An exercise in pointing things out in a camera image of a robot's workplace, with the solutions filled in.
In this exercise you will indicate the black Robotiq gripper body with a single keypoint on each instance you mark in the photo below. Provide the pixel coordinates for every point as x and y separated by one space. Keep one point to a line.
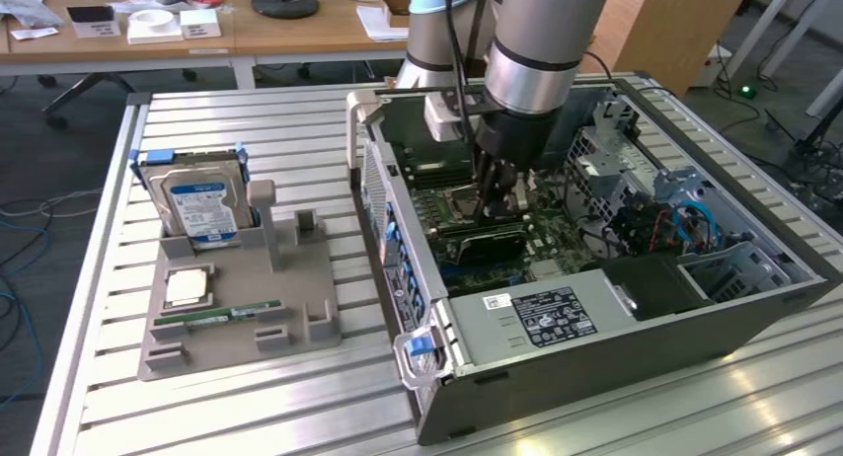
516 137

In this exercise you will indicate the graphics card with metal bracket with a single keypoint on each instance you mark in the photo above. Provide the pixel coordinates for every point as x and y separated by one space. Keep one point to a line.
491 249

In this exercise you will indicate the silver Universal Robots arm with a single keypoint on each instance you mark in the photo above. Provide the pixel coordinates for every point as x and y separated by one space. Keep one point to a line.
534 46

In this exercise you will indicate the CPU socket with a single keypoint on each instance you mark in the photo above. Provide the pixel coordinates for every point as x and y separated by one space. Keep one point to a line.
460 204

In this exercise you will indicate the installed labelled RAM stick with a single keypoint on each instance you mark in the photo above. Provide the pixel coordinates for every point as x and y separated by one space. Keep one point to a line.
510 227

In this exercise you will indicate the green motherboard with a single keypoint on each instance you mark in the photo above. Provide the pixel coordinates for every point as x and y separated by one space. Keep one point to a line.
559 239

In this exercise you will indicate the metal drive cage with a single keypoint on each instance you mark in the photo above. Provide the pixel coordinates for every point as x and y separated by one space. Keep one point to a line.
606 165

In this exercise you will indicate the blue expansion slot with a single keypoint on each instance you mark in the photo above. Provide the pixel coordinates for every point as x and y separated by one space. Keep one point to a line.
450 268

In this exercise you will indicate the grey power supply with label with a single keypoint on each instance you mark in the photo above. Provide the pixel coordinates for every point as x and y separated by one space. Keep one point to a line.
487 327

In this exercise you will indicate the stack of white papers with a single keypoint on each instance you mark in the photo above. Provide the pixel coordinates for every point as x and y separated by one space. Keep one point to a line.
382 24

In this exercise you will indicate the wooden cabinet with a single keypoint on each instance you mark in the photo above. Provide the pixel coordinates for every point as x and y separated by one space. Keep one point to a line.
671 31

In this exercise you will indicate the white box with red button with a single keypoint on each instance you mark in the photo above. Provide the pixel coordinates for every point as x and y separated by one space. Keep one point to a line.
718 66

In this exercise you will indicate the device with green light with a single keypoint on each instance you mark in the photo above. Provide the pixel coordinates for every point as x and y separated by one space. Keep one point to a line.
746 89

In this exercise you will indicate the grey metal disk bay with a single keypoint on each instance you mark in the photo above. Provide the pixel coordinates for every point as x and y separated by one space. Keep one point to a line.
731 273

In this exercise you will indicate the wooden desk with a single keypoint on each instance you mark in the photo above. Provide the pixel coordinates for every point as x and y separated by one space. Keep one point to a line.
296 36

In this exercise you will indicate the open dark grey PC case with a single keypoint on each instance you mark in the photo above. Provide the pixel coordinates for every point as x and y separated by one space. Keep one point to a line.
592 377

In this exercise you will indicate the grey parts rack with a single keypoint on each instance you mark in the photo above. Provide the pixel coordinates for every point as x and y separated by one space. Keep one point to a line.
243 278

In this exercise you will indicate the hard disk in blue caddy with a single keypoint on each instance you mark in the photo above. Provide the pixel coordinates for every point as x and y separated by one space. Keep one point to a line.
197 204

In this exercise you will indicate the black round lamp base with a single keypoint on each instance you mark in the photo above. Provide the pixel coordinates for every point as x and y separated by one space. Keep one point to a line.
284 4

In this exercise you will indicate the green RAM stick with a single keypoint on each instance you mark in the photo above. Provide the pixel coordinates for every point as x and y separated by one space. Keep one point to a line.
224 314

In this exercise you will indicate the silver CPU chip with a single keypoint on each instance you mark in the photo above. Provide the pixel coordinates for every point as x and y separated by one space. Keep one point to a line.
187 285

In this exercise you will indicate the plain white box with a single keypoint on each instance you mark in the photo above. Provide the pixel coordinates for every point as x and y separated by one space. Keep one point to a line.
199 24

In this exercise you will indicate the black office chair base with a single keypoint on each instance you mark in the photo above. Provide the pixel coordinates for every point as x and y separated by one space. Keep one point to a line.
85 91

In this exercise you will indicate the white box with black lid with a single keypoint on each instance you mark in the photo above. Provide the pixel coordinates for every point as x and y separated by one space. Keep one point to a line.
95 24

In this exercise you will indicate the red and white card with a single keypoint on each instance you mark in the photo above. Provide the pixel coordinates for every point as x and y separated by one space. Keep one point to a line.
32 33

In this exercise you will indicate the clear plastic bags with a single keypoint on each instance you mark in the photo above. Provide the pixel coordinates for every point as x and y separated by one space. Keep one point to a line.
27 4

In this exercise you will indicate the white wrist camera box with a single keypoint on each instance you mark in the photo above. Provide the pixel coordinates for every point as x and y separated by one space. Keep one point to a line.
448 120

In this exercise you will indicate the white table frame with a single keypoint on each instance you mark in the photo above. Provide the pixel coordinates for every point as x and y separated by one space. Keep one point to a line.
776 26

